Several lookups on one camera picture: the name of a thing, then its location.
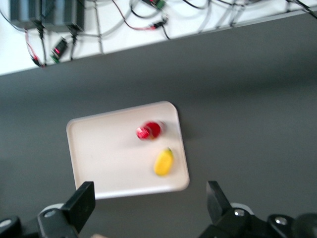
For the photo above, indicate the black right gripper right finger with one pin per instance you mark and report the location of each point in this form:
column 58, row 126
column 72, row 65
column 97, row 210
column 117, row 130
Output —
column 220, row 208

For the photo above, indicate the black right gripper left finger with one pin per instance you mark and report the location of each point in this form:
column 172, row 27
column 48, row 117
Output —
column 79, row 205

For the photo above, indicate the red coke bottle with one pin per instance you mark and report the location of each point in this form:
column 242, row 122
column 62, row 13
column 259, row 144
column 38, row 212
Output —
column 149, row 131

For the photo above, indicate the beige plastic tray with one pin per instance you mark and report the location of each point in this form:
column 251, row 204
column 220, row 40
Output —
column 111, row 153

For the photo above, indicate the small module with red display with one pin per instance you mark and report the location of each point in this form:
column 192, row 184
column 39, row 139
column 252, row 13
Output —
column 59, row 49

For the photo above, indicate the black power supply box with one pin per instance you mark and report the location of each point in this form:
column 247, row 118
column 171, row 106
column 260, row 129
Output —
column 47, row 12

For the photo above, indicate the green terminal connector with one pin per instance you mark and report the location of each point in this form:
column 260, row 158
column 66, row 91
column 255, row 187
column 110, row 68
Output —
column 157, row 3

